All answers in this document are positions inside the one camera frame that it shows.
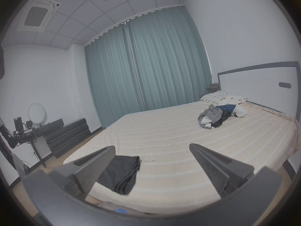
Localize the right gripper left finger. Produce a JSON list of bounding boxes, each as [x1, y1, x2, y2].
[[48, 145, 116, 195]]

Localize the blue-green curtain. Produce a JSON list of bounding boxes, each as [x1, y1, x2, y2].
[[84, 6, 213, 128]]

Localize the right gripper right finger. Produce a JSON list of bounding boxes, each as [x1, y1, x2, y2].
[[189, 143, 254, 196]]

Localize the white ceiling air conditioner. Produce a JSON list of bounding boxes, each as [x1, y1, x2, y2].
[[18, 0, 62, 32]]

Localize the bed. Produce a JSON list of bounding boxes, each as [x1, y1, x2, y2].
[[63, 61, 301, 215]]

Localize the round white mirror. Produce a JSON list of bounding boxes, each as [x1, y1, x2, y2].
[[28, 103, 47, 126]]

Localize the white printed pillow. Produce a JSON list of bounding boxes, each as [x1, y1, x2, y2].
[[200, 91, 247, 106]]

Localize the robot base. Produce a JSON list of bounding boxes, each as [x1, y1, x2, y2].
[[95, 202, 151, 215]]

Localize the black chest of drawers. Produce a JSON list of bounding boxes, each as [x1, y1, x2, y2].
[[45, 118, 92, 159]]

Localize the pile of clothes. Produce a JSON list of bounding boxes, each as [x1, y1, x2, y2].
[[198, 104, 248, 128]]

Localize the black T-shirt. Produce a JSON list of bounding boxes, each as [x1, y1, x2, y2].
[[96, 156, 141, 195]]

